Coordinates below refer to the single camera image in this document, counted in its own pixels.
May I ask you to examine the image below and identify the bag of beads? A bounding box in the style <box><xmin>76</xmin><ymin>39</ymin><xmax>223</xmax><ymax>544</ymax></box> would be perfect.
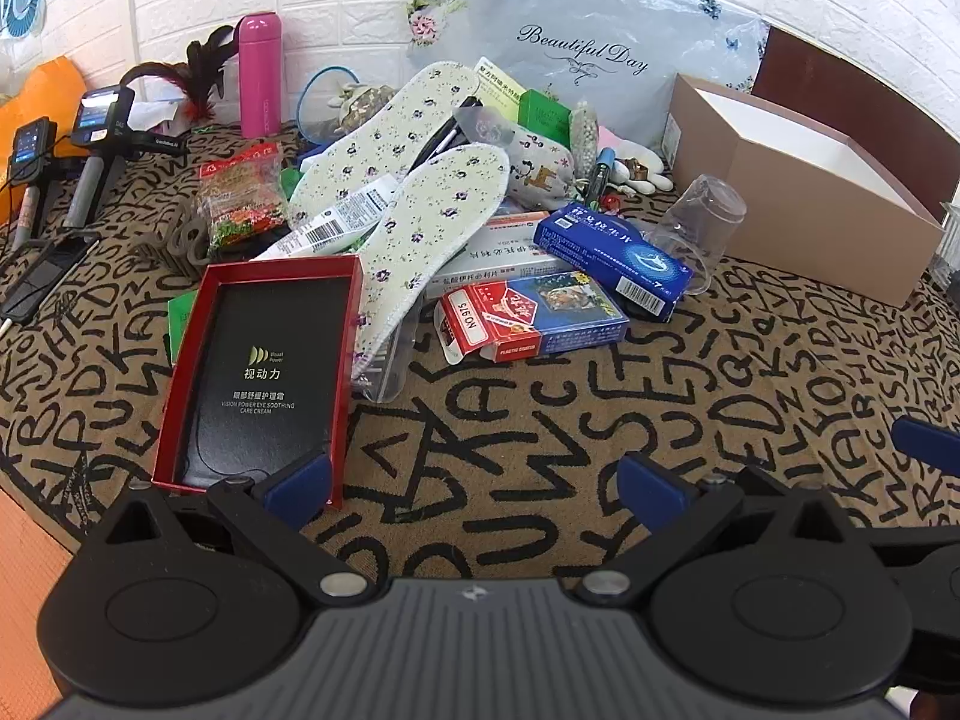
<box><xmin>568</xmin><ymin>101</ymin><xmax>601</xmax><ymax>158</ymax></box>

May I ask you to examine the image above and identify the white and yellow medicine box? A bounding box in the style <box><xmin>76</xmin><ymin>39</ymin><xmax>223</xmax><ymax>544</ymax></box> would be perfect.
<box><xmin>472</xmin><ymin>56</ymin><xmax>537</xmax><ymax>125</ymax></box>

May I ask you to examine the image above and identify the plush toy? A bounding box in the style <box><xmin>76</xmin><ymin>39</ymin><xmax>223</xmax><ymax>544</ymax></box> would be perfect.
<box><xmin>611</xmin><ymin>150</ymin><xmax>672</xmax><ymax>200</ymax></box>

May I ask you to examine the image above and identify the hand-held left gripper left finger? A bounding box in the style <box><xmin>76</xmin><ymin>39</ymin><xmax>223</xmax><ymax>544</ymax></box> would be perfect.
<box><xmin>101</xmin><ymin>452</ymin><xmax>380</xmax><ymax>606</ymax></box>

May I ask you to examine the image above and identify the handheld camera with screen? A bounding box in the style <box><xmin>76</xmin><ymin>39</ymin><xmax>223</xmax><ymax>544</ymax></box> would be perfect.
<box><xmin>7</xmin><ymin>118</ymin><xmax>59</xmax><ymax>245</ymax></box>
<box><xmin>64</xmin><ymin>86</ymin><xmax>188</xmax><ymax>230</ymax></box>

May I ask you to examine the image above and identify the blue hoop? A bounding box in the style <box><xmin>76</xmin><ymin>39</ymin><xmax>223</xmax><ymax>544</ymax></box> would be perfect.
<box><xmin>298</xmin><ymin>66</ymin><xmax>361</xmax><ymax>143</ymax></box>

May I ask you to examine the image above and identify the pink bottle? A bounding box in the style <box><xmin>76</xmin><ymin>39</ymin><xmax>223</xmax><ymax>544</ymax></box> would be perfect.
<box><xmin>238</xmin><ymin>13</ymin><xmax>284</xmax><ymax>140</ymax></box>

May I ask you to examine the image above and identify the small clear zip bag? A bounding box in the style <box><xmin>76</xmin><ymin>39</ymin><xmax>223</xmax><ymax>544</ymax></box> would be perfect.
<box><xmin>450</xmin><ymin>105</ymin><xmax>518</xmax><ymax>147</ymax></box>

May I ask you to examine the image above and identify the clear snack packet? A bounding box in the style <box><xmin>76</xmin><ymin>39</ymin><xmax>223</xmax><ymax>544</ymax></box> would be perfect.
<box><xmin>196</xmin><ymin>144</ymin><xmax>292</xmax><ymax>252</ymax></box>

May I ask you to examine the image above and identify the brown cardboard box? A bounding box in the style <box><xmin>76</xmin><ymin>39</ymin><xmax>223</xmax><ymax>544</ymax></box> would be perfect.
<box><xmin>660</xmin><ymin>73</ymin><xmax>947</xmax><ymax>308</ymax></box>

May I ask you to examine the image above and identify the blue medicine box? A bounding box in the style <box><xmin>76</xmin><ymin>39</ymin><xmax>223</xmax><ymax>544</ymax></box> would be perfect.
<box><xmin>534</xmin><ymin>202</ymin><xmax>692</xmax><ymax>323</ymax></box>

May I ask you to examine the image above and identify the floral plastic bag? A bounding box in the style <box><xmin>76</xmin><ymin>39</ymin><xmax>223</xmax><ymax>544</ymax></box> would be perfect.
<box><xmin>405</xmin><ymin>0</ymin><xmax>772</xmax><ymax>158</ymax></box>

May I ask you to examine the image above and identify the clear plastic tray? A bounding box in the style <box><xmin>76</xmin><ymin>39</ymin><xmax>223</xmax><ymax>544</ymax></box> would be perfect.
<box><xmin>349</xmin><ymin>300</ymin><xmax>421</xmax><ymax>404</ymax></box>

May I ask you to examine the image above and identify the feather headband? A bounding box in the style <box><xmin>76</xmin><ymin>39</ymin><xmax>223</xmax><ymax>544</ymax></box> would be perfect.
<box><xmin>120</xmin><ymin>25</ymin><xmax>237</xmax><ymax>128</ymax></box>

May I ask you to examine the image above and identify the red box with black insert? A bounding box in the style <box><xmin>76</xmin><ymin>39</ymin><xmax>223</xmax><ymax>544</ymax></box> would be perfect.
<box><xmin>151</xmin><ymin>253</ymin><xmax>365</xmax><ymax>511</ymax></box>

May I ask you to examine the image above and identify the orange mat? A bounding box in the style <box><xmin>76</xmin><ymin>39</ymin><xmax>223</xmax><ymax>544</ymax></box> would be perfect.
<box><xmin>0</xmin><ymin>491</ymin><xmax>83</xmax><ymax>691</ymax></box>

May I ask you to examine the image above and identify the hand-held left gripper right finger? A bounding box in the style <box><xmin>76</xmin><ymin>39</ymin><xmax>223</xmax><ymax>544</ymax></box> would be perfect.
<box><xmin>574</xmin><ymin>452</ymin><xmax>863</xmax><ymax>606</ymax></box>

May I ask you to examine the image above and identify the cartoon print pouch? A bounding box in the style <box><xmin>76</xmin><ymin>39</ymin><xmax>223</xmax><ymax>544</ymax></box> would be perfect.
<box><xmin>504</xmin><ymin>124</ymin><xmax>578</xmax><ymax>211</ymax></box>

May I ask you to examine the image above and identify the floral print insole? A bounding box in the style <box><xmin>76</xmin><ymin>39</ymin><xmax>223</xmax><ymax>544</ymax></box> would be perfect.
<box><xmin>287</xmin><ymin>64</ymin><xmax>467</xmax><ymax>241</ymax></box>
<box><xmin>352</xmin><ymin>144</ymin><xmax>511</xmax><ymax>383</ymax></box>

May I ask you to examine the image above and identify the camouflage hat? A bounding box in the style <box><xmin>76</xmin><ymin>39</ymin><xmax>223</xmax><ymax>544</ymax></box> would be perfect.
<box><xmin>336</xmin><ymin>84</ymin><xmax>398</xmax><ymax>137</ymax></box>

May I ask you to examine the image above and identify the white barcode label packet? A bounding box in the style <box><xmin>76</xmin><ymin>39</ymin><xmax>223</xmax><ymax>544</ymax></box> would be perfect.
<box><xmin>251</xmin><ymin>174</ymin><xmax>398</xmax><ymax>263</ymax></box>

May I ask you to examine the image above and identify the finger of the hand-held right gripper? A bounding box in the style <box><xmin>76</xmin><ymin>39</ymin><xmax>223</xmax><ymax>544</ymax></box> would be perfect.
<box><xmin>855</xmin><ymin>519</ymin><xmax>960</xmax><ymax>578</ymax></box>
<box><xmin>891</xmin><ymin>414</ymin><xmax>960</xmax><ymax>481</ymax></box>

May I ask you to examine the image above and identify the dark brown board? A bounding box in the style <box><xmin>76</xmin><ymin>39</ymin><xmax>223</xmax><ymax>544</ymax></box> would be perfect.
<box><xmin>751</xmin><ymin>24</ymin><xmax>960</xmax><ymax>207</ymax></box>

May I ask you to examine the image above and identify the blue capped marker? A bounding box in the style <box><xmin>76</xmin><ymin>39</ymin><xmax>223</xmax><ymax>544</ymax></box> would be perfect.
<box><xmin>585</xmin><ymin>148</ymin><xmax>617</xmax><ymax>203</ymax></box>

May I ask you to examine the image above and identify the orange cushion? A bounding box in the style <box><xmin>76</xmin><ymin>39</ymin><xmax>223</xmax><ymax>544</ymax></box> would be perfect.
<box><xmin>0</xmin><ymin>58</ymin><xmax>87</xmax><ymax>226</ymax></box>

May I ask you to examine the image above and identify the playing card box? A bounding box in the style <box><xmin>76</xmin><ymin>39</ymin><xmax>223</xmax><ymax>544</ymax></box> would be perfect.
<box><xmin>436</xmin><ymin>274</ymin><xmax>629</xmax><ymax>366</ymax></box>

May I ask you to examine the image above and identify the black phone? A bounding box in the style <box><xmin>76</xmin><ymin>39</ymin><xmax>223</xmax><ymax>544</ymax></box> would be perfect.
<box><xmin>0</xmin><ymin>232</ymin><xmax>102</xmax><ymax>323</ymax></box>

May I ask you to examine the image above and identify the clear plastic container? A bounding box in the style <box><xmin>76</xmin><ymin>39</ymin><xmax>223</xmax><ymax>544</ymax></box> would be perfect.
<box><xmin>930</xmin><ymin>202</ymin><xmax>960</xmax><ymax>286</ymax></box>

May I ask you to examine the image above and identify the clear plastic cup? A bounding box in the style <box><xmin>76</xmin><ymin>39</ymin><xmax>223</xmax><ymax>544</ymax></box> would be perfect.
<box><xmin>645</xmin><ymin>174</ymin><xmax>749</xmax><ymax>295</ymax></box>

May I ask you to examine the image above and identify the flat green box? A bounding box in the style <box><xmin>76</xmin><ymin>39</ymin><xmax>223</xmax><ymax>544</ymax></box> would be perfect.
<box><xmin>166</xmin><ymin>292</ymin><xmax>197</xmax><ymax>368</ymax></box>

